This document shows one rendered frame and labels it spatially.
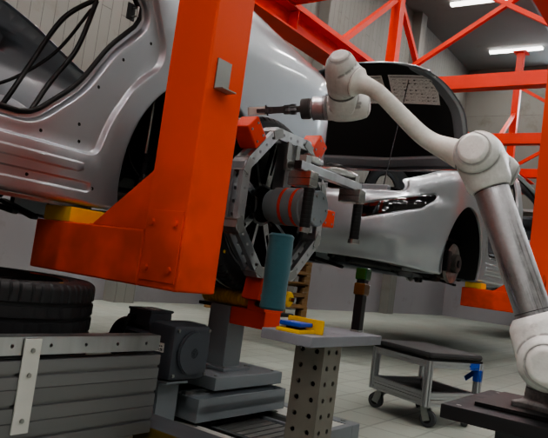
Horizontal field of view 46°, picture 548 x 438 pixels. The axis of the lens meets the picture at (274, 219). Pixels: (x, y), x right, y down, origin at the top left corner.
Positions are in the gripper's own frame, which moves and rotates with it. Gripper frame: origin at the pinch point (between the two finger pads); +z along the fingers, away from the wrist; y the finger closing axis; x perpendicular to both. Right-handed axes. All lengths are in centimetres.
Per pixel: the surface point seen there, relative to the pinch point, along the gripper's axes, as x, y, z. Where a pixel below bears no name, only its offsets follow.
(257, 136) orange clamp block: -8.6, -19.6, -3.9
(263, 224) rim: -42.7, -0.9, -0.9
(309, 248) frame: -54, 8, -17
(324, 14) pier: 162, 869, 71
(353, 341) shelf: -70, -51, -38
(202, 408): -95, -48, 12
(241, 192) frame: -26.9, -28.5, 0.3
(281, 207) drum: -34.3, -13.2, -10.2
